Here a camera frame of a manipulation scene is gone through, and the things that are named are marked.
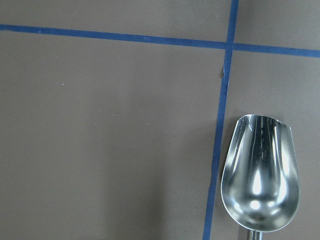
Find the steel ice scoop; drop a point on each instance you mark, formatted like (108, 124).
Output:
(260, 185)

